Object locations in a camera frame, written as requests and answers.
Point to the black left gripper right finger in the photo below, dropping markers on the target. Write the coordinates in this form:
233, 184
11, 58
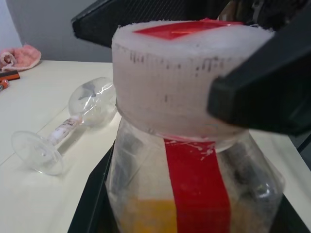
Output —
267, 92

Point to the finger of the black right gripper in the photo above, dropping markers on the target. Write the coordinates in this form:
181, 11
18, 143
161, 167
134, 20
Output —
109, 19

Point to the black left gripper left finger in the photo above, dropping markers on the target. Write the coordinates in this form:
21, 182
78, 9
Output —
92, 206

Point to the white foam-wrapped bottle cap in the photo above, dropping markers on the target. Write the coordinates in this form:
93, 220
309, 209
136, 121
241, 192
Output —
158, 85

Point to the clear wine glass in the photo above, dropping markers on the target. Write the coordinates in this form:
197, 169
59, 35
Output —
90, 102

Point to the clear plastic juice bottle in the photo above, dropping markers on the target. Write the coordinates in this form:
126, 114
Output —
199, 182

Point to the pink cloth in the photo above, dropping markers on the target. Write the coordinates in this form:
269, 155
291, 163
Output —
22, 55

